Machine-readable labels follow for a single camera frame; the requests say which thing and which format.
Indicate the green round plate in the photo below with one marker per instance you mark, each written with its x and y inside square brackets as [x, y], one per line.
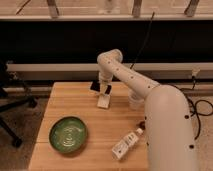
[68, 135]

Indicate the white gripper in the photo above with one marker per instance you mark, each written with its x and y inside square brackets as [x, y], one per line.
[104, 79]

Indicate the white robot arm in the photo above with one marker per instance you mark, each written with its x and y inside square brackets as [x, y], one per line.
[169, 130]

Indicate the white plastic bottle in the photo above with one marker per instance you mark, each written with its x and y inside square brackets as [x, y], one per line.
[121, 148]

